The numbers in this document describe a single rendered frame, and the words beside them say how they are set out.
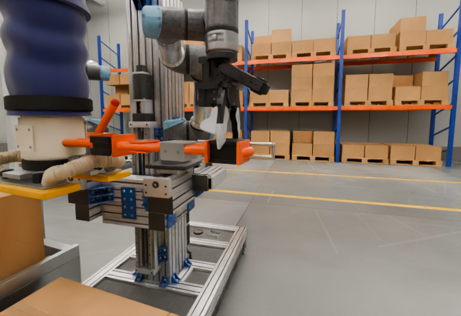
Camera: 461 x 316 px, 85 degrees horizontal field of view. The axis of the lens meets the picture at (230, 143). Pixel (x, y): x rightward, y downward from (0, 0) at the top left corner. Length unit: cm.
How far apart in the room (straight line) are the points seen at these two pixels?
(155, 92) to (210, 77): 101
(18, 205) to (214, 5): 120
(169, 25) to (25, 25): 41
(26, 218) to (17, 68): 78
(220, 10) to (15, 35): 57
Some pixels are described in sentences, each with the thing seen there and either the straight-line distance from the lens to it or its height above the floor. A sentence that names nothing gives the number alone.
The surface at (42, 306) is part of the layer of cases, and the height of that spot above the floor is 54.
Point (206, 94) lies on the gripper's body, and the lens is 57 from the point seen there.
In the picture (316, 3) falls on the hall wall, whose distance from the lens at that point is 983.
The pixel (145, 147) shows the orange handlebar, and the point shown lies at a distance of 67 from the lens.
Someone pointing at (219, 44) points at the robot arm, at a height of 143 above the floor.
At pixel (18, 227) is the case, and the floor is 80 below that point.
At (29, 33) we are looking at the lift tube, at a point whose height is 150.
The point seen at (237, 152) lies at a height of 120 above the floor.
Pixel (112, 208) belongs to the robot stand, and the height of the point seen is 77.
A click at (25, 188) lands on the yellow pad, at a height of 109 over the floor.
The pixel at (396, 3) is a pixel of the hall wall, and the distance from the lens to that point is 1011.
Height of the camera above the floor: 127
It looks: 6 degrees down
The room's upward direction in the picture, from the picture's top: straight up
